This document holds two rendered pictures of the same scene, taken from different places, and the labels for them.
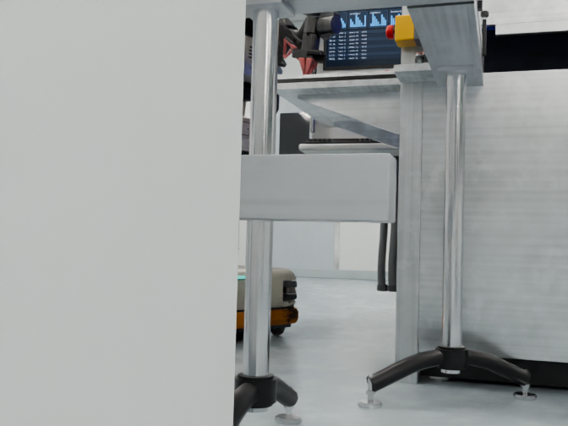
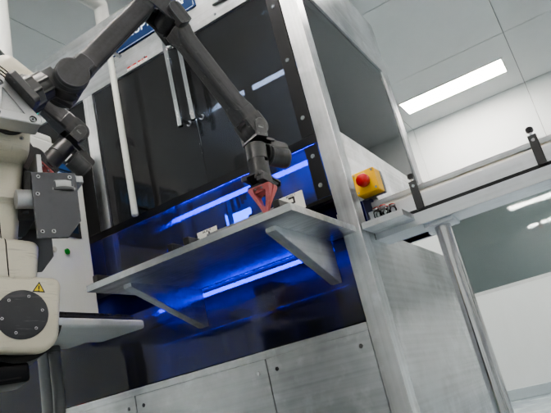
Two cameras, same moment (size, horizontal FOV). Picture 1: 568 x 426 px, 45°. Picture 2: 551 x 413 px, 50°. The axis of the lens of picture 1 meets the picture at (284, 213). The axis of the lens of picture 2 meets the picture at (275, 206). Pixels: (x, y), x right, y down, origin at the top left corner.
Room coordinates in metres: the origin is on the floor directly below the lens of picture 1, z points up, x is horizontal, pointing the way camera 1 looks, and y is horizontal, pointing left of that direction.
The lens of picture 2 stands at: (1.94, 1.40, 0.43)
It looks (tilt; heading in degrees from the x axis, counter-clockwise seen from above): 18 degrees up; 279
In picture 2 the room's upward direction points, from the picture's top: 13 degrees counter-clockwise
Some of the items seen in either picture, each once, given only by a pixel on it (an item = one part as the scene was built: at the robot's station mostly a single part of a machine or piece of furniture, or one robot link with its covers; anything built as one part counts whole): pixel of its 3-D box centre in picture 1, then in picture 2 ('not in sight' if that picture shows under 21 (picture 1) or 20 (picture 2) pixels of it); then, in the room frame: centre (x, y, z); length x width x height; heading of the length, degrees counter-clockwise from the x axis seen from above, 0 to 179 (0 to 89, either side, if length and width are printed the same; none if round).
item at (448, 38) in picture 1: (452, 21); (480, 181); (1.61, -0.39, 0.92); 0.69 x 0.15 x 0.16; 162
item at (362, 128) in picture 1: (378, 138); (168, 306); (2.62, -0.35, 0.79); 0.34 x 0.03 x 0.13; 72
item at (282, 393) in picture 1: (254, 412); not in sight; (1.31, 0.04, 0.07); 0.50 x 0.08 x 0.14; 162
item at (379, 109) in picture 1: (350, 114); (306, 257); (2.15, -0.20, 0.79); 0.34 x 0.03 x 0.13; 72
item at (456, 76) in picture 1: (453, 219); (483, 347); (1.75, -0.43, 0.46); 0.09 x 0.09 x 0.77; 72
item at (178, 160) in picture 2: not in sight; (147, 135); (2.68, -0.56, 1.50); 0.47 x 0.01 x 0.59; 162
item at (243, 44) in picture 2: not in sight; (243, 84); (2.25, -0.42, 1.50); 0.43 x 0.01 x 0.59; 162
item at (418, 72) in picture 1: (422, 73); (389, 222); (1.90, -0.37, 0.87); 0.14 x 0.13 x 0.02; 72
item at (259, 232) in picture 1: (260, 204); not in sight; (1.31, 0.04, 0.46); 0.09 x 0.09 x 0.77; 72
